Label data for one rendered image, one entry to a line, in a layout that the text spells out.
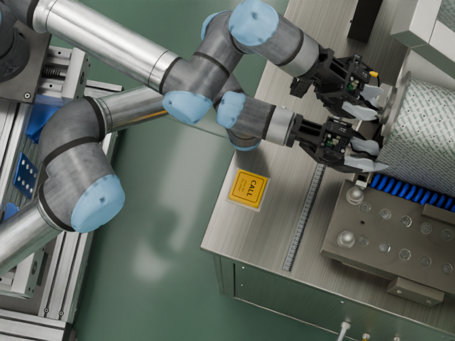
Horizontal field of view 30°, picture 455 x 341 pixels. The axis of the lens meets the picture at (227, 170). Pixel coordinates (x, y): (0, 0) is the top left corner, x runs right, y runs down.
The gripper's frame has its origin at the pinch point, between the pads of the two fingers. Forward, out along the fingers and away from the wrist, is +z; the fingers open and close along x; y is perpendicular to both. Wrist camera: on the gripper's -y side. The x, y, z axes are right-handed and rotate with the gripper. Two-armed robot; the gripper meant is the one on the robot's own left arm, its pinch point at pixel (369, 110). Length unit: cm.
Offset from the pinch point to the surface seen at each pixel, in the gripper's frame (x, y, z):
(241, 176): -12.3, -38.1, 4.0
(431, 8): -14, 55, -46
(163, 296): -36, -120, 49
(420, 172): -4.5, -0.6, 18.6
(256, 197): -15.7, -34.9, 7.8
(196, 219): -8, -120, 51
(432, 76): 11.1, 5.0, 8.2
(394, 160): -4.4, -2.9, 13.1
